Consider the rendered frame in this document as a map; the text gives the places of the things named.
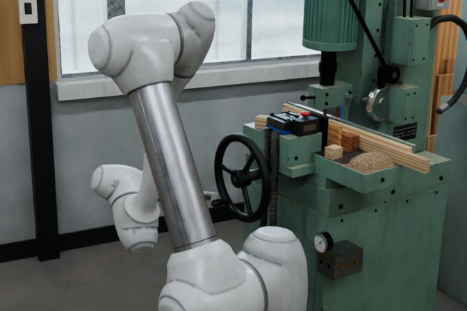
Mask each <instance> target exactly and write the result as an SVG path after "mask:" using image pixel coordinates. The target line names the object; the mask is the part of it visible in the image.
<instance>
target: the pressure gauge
mask: <svg viewBox="0 0 467 311"><path fill-rule="evenodd" d="M319 243H321V244H319ZM313 244H314V246H315V248H316V250H317V251H318V252H319V253H324V256H325V257H328V254H329V251H330V250H332V249H333V246H334V241H333V239H332V237H331V235H330V234H329V233H328V232H326V231H324V232H321V233H316V234H315V235H314V237H313Z"/></svg>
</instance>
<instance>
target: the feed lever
mask: <svg viewBox="0 0 467 311"><path fill-rule="evenodd" d="M349 2H350V4H351V6H352V8H353V10H354V12H355V14H356V16H357V18H358V20H359V21H360V23H361V25H362V27H363V29H364V31H365V33H366V35H367V37H368V39H369V41H370V43H371V45H372V47H373V49H374V50H375V53H376V54H377V57H378V58H379V61H380V63H381V64H382V65H381V66H380V67H379V69H378V72H377V77H378V79H379V80H380V81H381V82H385V83H389V84H395V83H398V84H403V81H402V80H401V79H400V69H399V67H397V66H394V65H389V64H386V63H385V61H384V59H383V57H382V55H381V53H380V51H379V49H378V47H377V45H376V43H375V41H374V39H373V37H372V35H371V33H370V31H369V29H368V27H367V25H366V23H365V21H364V19H363V17H362V15H361V13H360V12H359V9H358V8H357V5H356V4H355V2H354V0H349Z"/></svg>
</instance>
